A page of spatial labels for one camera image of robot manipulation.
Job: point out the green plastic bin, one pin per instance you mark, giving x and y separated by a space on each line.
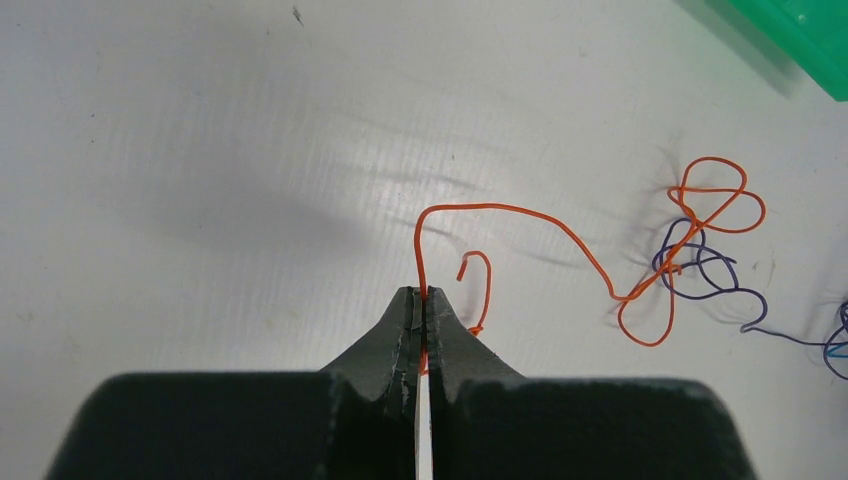
781 40

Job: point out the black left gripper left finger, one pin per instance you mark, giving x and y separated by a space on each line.
355 418

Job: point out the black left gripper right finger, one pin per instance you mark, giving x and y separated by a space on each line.
488 421

